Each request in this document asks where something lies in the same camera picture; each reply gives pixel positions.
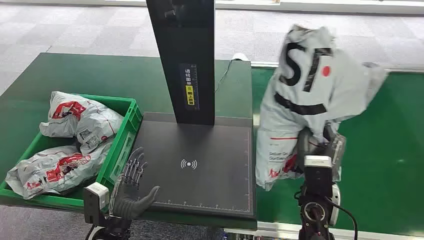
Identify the black scanner platform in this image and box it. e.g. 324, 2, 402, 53
130, 111, 258, 220

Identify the green plastic crate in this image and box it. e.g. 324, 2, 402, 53
0, 94, 144, 213

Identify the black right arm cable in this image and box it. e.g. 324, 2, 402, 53
326, 196, 359, 240

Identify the silver conveyor frame rail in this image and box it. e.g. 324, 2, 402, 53
224, 221, 424, 240
250, 60, 424, 74

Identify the black yellow column label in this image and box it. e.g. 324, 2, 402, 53
178, 63, 201, 112

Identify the small white round object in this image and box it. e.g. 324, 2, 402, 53
231, 52, 250, 63

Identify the black scanner column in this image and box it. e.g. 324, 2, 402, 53
145, 0, 217, 126

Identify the large grey mailer package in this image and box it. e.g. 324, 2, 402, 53
255, 24, 389, 192

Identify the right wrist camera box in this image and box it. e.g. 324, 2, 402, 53
303, 155, 333, 200

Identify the thin black cable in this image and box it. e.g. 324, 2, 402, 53
214, 59, 235, 95

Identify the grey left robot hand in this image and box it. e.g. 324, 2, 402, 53
111, 147, 161, 221

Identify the grey mailer package red print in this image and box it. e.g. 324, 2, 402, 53
4, 140, 114, 201
39, 91, 125, 156

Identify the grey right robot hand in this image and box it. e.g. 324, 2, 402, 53
295, 124, 347, 182

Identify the green conveyor belt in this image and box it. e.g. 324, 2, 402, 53
251, 67, 424, 238

